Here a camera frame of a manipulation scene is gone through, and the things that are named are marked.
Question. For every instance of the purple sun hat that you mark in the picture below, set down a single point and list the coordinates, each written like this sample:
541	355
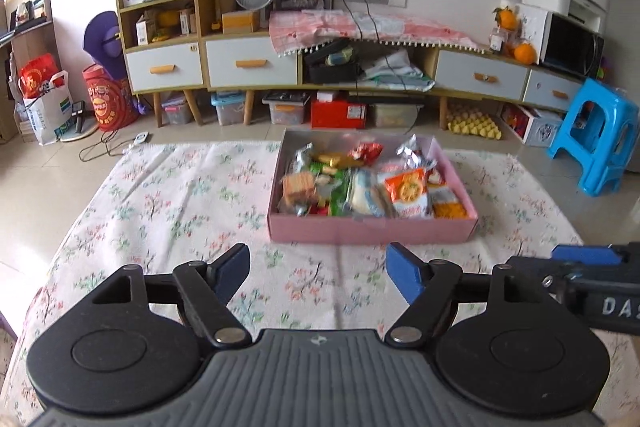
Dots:
102	42

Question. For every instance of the pile of folded bags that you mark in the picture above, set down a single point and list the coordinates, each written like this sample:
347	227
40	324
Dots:
395	72

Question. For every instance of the clear plastic storage bin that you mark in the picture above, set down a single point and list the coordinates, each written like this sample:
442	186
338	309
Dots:
229	109
284	112
395	117
176	112

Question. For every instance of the yellow egg tray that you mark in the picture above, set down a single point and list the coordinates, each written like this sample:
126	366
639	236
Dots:
472	124

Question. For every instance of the red cardboard box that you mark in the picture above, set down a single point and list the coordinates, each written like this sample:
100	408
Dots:
337	114

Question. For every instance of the red patterned bag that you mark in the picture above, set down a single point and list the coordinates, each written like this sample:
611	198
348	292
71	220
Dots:
110	102

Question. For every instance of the long wooden cabinet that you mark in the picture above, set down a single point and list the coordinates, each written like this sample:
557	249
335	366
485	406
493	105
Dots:
442	114

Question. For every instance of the white inline switch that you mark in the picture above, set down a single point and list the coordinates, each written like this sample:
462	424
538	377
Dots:
141	139

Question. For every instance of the red gift bag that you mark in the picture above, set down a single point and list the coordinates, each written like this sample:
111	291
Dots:
37	74

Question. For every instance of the yellow fruit ornament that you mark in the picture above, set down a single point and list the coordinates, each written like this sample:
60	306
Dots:
167	24

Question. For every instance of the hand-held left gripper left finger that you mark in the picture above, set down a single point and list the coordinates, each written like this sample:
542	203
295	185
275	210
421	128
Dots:
232	269

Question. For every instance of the red candy packet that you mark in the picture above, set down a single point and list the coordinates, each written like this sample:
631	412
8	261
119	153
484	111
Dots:
365	153

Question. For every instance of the white patterned box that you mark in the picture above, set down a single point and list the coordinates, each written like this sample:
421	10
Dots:
532	127

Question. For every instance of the floral blanket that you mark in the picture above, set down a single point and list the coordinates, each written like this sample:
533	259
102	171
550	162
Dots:
175	207

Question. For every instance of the white shopping bag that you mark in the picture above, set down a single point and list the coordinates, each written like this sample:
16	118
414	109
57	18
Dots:
50	117

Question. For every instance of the small white carton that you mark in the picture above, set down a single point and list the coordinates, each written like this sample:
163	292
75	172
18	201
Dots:
146	29

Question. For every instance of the red-orange white snack packet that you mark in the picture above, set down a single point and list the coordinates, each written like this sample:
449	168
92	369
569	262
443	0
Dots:
406	192

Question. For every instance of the green snack packet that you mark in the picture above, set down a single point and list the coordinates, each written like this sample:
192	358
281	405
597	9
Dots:
340	194

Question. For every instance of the orange dotted snack packet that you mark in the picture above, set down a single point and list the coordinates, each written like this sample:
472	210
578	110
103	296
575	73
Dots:
450	207

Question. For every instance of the black door microwave oven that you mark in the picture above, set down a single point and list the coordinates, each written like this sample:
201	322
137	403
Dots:
572	47

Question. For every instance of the silver foil snack packet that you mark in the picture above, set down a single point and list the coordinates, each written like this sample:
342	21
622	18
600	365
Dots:
299	159
415	152

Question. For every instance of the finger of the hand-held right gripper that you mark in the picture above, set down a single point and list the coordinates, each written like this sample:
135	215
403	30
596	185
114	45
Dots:
587	253

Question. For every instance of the orange fruit ornament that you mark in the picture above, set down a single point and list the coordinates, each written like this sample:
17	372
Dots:
506	18
525	53

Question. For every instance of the wooden bookshelf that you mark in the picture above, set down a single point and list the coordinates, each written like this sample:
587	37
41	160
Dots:
30	42

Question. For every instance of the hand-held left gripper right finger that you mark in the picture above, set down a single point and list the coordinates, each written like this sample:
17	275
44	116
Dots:
404	269

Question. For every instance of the small orange cardboard box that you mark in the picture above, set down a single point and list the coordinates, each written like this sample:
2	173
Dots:
240	22

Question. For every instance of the pink checked tablecloth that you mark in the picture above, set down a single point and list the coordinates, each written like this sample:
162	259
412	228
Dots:
380	27

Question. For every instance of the white round stand base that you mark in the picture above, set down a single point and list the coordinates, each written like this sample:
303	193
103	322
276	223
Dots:
77	129

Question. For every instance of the blue plastic stool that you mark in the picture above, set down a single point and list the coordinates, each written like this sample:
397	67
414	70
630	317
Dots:
595	132

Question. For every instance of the white refrigerator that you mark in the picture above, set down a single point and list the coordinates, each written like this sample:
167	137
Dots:
625	7

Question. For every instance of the orange cracker clear packet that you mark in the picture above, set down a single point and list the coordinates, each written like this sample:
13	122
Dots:
299	189

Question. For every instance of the pink cardboard box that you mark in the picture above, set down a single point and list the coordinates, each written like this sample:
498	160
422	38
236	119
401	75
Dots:
350	229

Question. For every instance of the black storage case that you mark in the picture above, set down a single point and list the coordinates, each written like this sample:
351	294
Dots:
330	62

